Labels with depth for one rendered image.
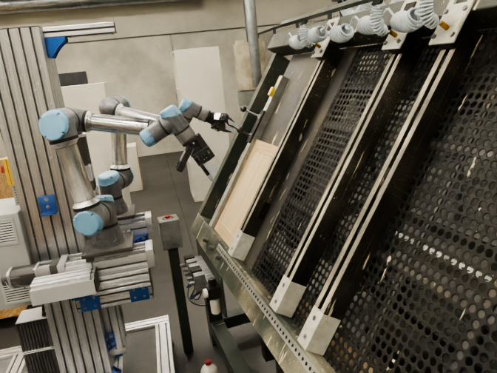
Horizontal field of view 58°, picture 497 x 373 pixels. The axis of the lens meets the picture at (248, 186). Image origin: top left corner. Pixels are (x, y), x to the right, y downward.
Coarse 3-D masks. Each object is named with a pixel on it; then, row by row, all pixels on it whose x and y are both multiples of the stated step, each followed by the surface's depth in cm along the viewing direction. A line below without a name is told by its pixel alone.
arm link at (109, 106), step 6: (102, 102) 240; (108, 102) 239; (114, 102) 239; (102, 108) 239; (108, 108) 237; (114, 108) 236; (120, 108) 237; (126, 108) 238; (108, 114) 238; (114, 114) 236; (120, 114) 237; (126, 114) 236; (132, 114) 236; (138, 114) 236; (144, 114) 236; (150, 114) 236
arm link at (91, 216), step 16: (48, 112) 176; (64, 112) 179; (48, 128) 176; (64, 128) 176; (64, 144) 180; (64, 160) 182; (80, 160) 185; (80, 176) 185; (80, 192) 186; (80, 208) 186; (96, 208) 188; (80, 224) 187; (96, 224) 187
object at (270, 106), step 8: (280, 80) 251; (280, 88) 252; (272, 96) 252; (272, 104) 252; (264, 120) 253; (264, 128) 254; (256, 136) 254; (248, 144) 255; (248, 152) 254; (240, 160) 257; (240, 168) 255; (232, 176) 258; (232, 184) 255; (224, 192) 259; (224, 200) 256; (216, 216) 256
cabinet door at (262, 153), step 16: (256, 144) 251; (256, 160) 243; (240, 176) 253; (256, 176) 234; (240, 192) 244; (224, 208) 255; (240, 208) 236; (224, 224) 247; (240, 224) 228; (224, 240) 238
